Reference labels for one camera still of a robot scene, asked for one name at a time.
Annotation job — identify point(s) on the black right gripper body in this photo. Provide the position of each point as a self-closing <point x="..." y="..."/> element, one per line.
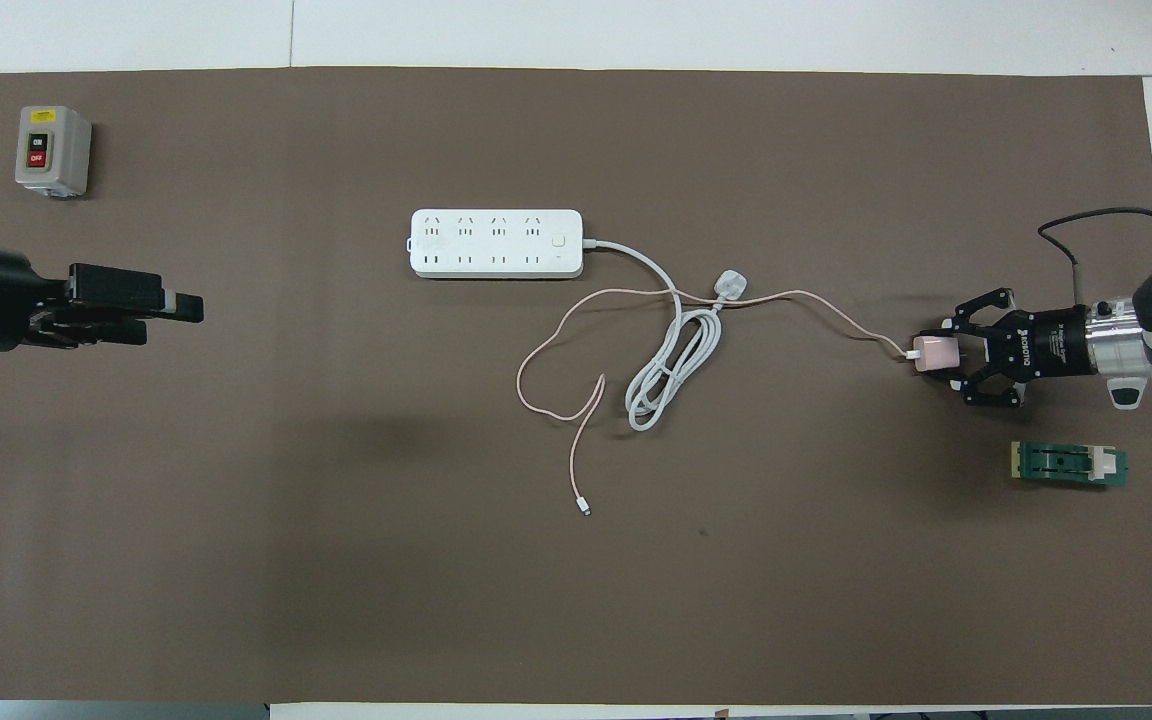
<point x="1051" y="342"/>

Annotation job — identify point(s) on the pink charger block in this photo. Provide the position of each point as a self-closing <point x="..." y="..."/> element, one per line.
<point x="933" y="355"/>

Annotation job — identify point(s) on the white power strip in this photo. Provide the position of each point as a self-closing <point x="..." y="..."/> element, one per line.
<point x="496" y="243"/>

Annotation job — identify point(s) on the brown table mat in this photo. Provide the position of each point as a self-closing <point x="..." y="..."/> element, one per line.
<point x="336" y="600"/>

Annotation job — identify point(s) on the green knife switch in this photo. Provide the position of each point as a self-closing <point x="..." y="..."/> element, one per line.
<point x="1066" y="465"/>

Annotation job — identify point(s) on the grey push button switch box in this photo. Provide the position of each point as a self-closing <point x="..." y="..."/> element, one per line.
<point x="51" y="150"/>

